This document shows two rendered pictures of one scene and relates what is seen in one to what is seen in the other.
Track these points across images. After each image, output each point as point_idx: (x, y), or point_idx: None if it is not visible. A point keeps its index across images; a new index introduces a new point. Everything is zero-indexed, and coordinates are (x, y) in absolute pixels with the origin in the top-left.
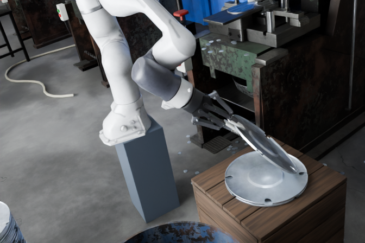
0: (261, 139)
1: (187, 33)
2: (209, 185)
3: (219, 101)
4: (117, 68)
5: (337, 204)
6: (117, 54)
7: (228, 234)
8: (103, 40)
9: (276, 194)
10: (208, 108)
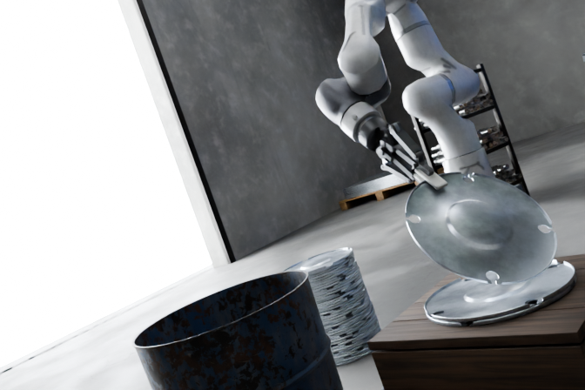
0: (482, 216)
1: (355, 45)
2: (446, 283)
3: (395, 137)
4: (408, 105)
5: (561, 389)
6: (409, 87)
7: (293, 290)
8: (429, 74)
9: (455, 311)
10: (386, 145)
